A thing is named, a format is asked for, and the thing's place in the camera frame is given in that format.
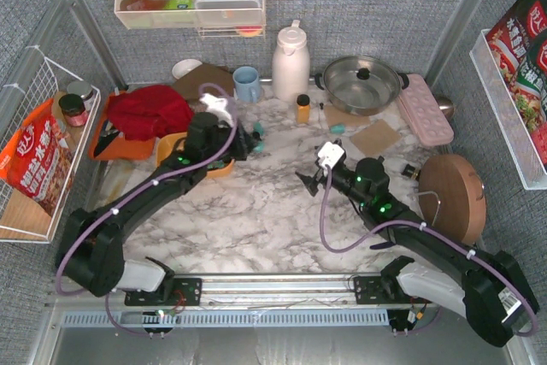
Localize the teal coffee capsule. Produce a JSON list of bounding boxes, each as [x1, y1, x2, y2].
[[254, 142, 264, 153], [329, 123, 345, 134], [253, 122, 265, 134]]

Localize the orange plastic storage basket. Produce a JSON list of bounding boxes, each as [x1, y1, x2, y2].
[[156, 132, 235, 180]]

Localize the red cloth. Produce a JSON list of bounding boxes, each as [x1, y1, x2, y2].
[[107, 85, 194, 141]]

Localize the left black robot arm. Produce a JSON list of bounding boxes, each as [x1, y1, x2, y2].
[[56, 113, 262, 297]]

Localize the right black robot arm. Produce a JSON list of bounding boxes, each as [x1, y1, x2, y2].
[[298, 158, 539, 347]]

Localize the brown cork coaster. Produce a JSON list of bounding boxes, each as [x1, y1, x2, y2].
[[323, 105, 370, 128], [350, 120, 401, 157]]

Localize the light blue mug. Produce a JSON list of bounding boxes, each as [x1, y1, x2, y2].
[[232, 66, 262, 103]]

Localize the small orange juice bottle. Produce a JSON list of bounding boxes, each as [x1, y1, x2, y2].
[[296, 94, 310, 124]]

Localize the stainless steel pot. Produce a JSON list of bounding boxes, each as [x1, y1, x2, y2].
[[314, 56, 409, 116]]

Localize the white thermos jug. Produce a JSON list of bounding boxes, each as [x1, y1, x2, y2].
[[272, 20, 310, 103]]

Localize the white small bowl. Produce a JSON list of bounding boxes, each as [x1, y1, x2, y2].
[[172, 58, 202, 79]]

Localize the pink egg tray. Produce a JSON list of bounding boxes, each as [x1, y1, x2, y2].
[[397, 73, 454, 147]]

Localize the round wooden board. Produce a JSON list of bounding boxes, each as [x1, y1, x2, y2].
[[418, 154, 486, 245]]

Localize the orange plastic tray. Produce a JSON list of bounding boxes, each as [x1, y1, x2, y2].
[[87, 91, 156, 161]]

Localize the black kitchen knife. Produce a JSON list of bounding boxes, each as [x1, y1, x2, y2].
[[93, 129, 121, 158]]

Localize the clear plastic food containers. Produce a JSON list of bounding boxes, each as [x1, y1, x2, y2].
[[194, 0, 262, 27]]

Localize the silver lid jar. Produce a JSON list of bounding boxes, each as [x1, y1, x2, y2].
[[67, 80, 94, 103]]

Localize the dark lid glass jar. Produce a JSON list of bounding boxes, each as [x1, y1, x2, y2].
[[58, 94, 88, 127]]

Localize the red snack bag left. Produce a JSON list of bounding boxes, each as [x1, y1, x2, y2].
[[1, 98, 73, 215]]

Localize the red seasoning bag right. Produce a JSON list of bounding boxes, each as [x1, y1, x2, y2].
[[485, 0, 547, 135]]

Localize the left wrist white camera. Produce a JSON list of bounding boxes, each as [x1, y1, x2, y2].
[[200, 93, 235, 127]]

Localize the white wire basket right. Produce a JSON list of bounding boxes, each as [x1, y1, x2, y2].
[[469, 29, 546, 191]]

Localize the white wire rack left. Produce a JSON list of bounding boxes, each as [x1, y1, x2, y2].
[[1, 45, 102, 244]]

